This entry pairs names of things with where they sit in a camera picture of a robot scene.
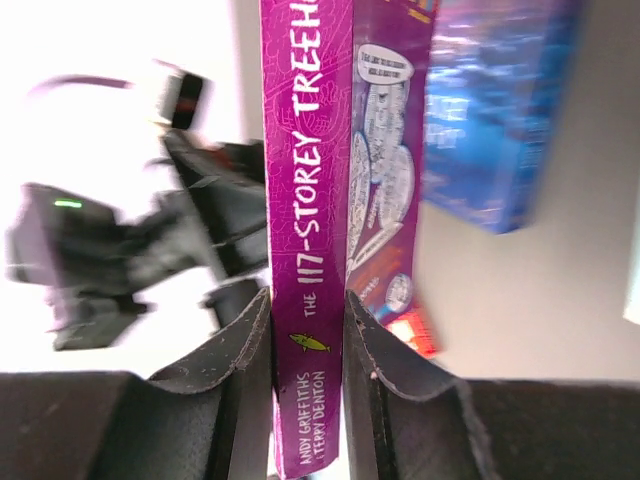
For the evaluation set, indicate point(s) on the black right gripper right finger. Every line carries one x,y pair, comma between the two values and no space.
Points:
407,418

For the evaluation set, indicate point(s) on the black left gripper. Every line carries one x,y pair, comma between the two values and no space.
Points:
226,185

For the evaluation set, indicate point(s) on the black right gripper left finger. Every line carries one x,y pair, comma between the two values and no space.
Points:
206,416

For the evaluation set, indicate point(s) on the red 13-storey treehouse book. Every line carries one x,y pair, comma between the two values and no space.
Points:
415,329

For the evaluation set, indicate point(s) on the purple 117-storey treehouse book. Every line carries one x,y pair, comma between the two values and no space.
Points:
343,105

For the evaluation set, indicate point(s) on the blue fantasy cover book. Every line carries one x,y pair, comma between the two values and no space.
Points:
496,79

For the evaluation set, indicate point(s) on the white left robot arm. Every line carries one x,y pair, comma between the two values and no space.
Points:
95,267

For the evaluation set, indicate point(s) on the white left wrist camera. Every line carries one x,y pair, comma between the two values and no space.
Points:
179,92

